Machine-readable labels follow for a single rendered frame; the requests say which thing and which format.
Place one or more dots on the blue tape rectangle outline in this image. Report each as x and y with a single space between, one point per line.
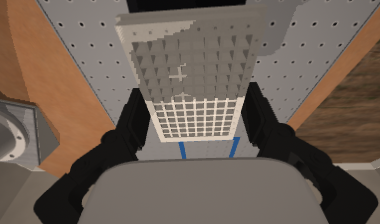
234 146

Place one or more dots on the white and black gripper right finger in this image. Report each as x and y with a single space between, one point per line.
344 199

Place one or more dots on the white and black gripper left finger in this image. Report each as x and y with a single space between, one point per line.
62 202

